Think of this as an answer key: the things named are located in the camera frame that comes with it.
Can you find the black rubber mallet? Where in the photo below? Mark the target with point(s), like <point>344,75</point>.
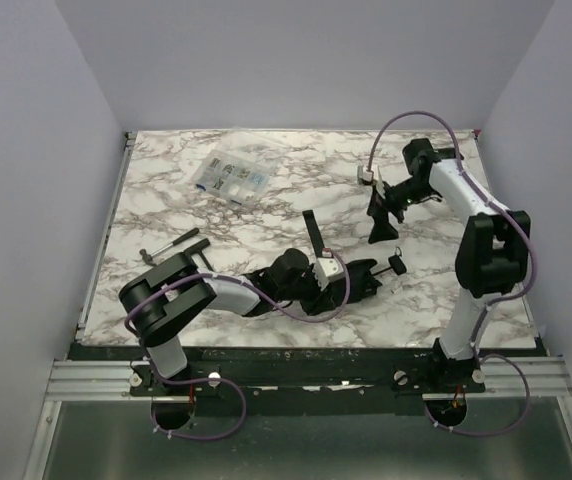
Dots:
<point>198,249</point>

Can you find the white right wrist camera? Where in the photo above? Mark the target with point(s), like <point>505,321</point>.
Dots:
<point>371,176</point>

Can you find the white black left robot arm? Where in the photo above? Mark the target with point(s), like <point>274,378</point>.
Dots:
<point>160,303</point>

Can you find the small steel claw hammer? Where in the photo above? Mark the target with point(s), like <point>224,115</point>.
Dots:
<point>149,257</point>

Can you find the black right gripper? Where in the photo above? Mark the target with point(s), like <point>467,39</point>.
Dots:
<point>382,204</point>

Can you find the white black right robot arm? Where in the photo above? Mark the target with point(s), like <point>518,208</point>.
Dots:
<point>494,251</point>

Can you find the clear plastic screw organizer box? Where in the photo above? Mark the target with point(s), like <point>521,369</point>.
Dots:
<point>231,177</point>

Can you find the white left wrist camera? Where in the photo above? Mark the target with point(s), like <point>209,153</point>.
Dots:
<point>327,269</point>

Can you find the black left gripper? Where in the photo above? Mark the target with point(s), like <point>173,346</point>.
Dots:
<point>345,282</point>

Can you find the dark green folding umbrella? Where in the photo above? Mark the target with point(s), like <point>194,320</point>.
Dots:
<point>361,282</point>

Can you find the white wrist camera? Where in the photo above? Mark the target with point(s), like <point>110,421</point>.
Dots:
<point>327,269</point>
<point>371,176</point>

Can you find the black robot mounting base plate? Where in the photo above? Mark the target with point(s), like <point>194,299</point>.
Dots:
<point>280,381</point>

